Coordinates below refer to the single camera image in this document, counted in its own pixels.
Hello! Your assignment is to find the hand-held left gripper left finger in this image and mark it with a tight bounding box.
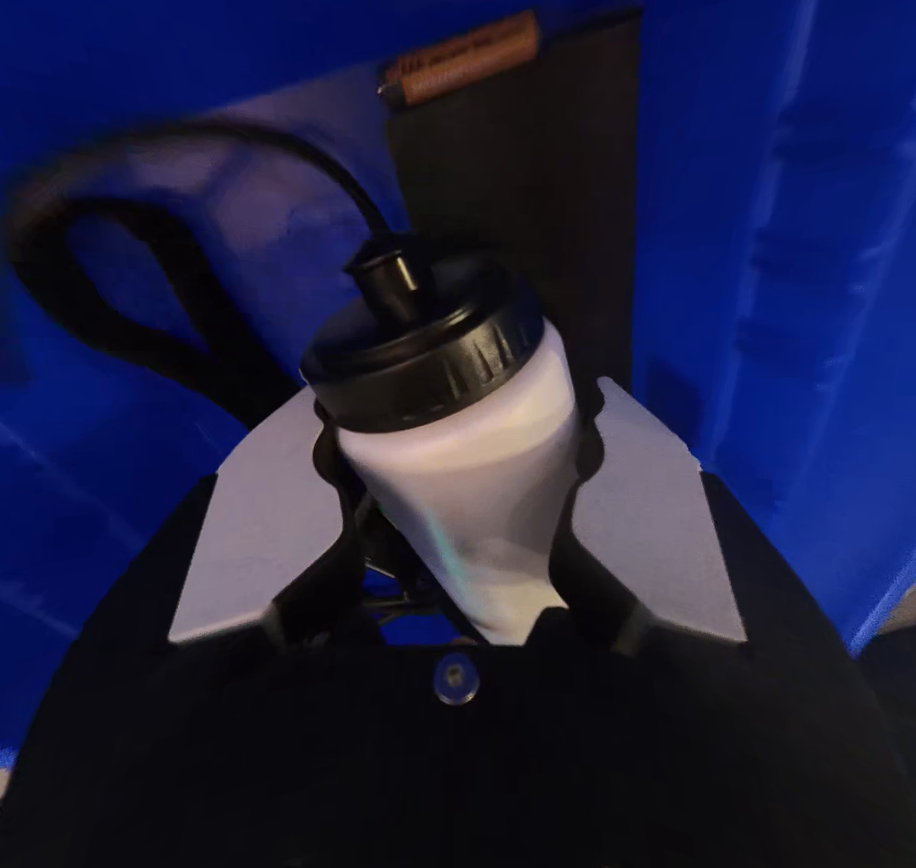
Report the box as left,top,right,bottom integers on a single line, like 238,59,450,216
169,389,367,646

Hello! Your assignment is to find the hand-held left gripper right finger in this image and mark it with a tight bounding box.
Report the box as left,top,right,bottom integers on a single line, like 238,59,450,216
552,378,749,646

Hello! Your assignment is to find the white bottle with black cap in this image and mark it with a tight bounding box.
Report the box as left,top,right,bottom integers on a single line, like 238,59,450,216
298,236,582,649

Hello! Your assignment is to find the blue plastic bin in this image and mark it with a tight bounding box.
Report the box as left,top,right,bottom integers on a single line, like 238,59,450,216
0,0,916,762

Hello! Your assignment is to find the copper coloured small part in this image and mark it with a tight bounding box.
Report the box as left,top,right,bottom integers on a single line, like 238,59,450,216
378,11,543,109

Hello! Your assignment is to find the black cable coil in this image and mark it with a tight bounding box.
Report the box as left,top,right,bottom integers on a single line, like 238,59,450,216
6,122,419,423

